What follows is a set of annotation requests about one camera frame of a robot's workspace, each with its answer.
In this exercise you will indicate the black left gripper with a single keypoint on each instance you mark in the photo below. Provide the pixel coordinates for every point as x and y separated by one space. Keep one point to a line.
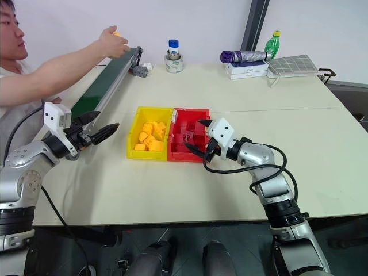
78 137

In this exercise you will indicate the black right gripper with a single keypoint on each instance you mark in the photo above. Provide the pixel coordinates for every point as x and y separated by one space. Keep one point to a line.
212 149

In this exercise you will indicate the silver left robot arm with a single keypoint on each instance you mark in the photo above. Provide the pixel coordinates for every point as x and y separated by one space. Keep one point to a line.
28 161

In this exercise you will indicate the person's right forearm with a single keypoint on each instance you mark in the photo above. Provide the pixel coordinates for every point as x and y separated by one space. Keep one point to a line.
57 74

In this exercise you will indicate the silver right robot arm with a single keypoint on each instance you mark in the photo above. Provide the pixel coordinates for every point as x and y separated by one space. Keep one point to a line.
273 184

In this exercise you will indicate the green conveyor belt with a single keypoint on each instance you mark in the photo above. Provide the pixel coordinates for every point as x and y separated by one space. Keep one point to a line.
107 79

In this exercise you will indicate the gray perforated metal block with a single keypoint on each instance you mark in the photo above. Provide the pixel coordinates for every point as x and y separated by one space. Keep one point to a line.
139 71

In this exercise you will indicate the person's right hand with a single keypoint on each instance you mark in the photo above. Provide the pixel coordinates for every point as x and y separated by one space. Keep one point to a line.
113 46

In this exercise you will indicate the red toy block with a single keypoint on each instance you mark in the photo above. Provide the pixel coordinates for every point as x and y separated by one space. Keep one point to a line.
191 126
184 138
199 137

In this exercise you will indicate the red plastic bin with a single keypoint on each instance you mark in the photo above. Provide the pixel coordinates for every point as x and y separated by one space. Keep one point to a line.
181 156

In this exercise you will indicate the yellow plastic bin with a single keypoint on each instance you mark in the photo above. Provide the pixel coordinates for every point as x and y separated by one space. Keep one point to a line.
135 123

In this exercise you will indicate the clear tape roll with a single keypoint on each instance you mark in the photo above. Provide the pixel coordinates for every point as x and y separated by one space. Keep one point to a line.
174 65

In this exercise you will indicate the white phone box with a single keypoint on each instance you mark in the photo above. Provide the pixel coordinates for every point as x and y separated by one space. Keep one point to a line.
248 75
247 66

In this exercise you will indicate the crumpled white paper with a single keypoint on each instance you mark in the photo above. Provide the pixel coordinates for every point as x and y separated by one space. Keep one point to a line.
148 66

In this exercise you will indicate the purple grey folded umbrella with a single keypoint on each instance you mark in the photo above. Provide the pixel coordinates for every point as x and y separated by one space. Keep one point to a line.
244 56

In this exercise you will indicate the white bottle blue cap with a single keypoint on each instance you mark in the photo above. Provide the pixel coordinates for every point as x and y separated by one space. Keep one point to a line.
174 47

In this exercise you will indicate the green bottle yellow cap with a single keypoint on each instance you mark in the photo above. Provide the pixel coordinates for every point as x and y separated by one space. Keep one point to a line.
272 46

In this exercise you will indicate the white grid-patterned pad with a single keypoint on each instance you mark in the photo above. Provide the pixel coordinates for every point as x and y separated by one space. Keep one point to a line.
293 65

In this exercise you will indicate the dark rounded robot leg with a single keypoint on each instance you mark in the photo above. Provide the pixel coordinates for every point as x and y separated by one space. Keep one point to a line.
218 258
151 258

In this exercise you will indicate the person in white shirt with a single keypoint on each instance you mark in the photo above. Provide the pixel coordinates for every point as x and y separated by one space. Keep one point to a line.
11 31

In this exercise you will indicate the black table clamp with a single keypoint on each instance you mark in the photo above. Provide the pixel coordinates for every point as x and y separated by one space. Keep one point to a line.
326 75

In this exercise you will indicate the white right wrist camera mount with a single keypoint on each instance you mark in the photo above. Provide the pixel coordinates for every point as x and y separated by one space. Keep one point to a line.
222 130

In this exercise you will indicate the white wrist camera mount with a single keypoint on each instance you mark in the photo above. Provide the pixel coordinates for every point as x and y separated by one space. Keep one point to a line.
55 116
222 130

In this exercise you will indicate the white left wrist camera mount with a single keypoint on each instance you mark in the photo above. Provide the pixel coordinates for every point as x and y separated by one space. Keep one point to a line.
55 116

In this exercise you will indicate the grey wall pillar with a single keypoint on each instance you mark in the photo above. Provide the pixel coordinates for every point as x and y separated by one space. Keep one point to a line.
255 23

